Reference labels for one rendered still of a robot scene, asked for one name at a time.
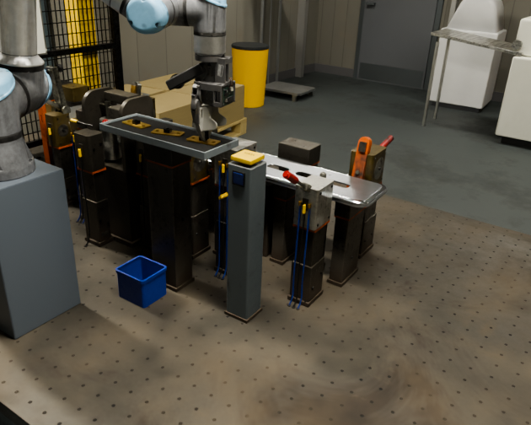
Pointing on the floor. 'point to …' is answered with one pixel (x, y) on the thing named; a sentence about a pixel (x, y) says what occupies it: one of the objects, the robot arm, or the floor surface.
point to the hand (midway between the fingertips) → (203, 134)
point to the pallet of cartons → (175, 101)
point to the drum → (250, 70)
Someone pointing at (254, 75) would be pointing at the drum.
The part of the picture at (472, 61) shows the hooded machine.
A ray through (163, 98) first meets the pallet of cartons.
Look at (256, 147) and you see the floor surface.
